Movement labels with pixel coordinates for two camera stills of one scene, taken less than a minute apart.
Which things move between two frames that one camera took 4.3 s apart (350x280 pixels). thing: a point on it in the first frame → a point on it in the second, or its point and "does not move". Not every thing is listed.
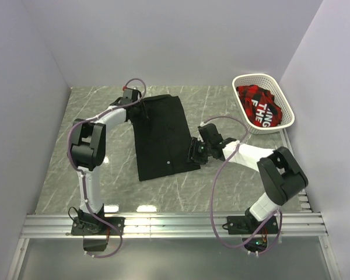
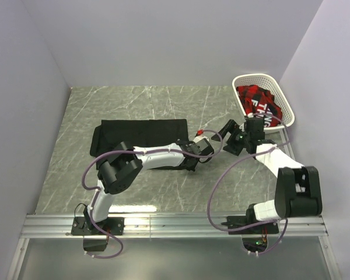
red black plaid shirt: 259,106 does not move
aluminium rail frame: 306,224 does not move
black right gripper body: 199,151 → 237,140
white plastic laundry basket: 269,83 does not move
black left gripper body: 140,113 → 193,167
